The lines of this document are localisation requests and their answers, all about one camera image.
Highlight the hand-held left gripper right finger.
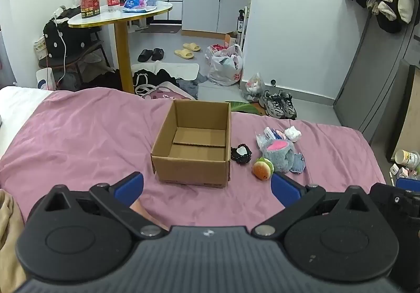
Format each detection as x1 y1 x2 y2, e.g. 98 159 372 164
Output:
251 171 378 241

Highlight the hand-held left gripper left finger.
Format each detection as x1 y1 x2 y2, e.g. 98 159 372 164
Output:
31 171 169 241

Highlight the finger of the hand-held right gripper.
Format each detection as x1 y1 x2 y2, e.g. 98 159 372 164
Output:
396 178 420 193

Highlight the burger plush toy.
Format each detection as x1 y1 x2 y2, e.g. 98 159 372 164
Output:
252 157 275 181

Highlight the grey fluffy plush with pink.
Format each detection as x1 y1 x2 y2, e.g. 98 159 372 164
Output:
261 139 306 175

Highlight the blue tissue packet peach print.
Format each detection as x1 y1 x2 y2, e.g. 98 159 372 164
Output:
256 127 286 148

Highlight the brown cardboard box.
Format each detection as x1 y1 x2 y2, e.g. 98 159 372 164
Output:
150 99 232 189

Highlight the white paper cup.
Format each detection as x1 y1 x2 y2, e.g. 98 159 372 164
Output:
395 149 420 169

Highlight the pink bedsheet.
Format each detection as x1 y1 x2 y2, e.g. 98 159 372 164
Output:
0 88 386 248

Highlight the grey white sneaker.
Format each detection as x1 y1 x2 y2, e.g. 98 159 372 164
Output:
279 90 297 119
259 90 284 118

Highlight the green leaf cartoon rug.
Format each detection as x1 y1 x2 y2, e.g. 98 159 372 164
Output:
226 101 266 116

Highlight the pink cartoon bear cushion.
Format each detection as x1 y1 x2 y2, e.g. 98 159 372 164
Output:
141 81 196 101

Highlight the clear plastic bag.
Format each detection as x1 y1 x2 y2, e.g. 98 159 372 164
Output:
241 73 266 102

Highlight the grey wardrobe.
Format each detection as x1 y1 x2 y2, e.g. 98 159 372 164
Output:
333 0 420 144

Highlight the grey cloth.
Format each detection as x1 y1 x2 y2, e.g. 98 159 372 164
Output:
177 75 208 100

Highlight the beige cloth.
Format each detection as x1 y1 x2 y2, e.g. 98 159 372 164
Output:
0 188 27 293

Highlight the white bath mat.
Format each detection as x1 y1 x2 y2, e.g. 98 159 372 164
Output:
131 62 200 81

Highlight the white plastic shopping bag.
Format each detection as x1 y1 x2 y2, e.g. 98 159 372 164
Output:
205 44 244 86

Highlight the white round appliance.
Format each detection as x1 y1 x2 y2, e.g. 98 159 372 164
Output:
36 69 57 90

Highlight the white bedding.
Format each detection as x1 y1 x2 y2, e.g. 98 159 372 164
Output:
0 86 55 156

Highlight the dark chair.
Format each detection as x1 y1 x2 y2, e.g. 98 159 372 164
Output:
39 40 112 83

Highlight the dark doormat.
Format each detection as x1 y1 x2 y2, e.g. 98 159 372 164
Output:
139 25 182 34

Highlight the black polka dot bag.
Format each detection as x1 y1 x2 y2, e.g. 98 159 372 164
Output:
43 7 96 59

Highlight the white oval table yellow leg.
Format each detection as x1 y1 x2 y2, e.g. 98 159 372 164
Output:
67 1 173 94

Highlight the blue patterned tissue pack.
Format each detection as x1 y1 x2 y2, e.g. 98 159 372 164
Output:
122 0 158 13

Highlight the red snack bag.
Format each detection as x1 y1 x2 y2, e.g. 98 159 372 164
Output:
78 0 101 19

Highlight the white kitchen cabinet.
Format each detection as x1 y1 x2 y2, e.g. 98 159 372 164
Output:
181 0 253 38

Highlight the black clothing with white cord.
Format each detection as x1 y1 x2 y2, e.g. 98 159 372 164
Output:
133 69 179 95

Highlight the white cable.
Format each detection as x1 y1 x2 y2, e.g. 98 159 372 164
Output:
49 14 68 83

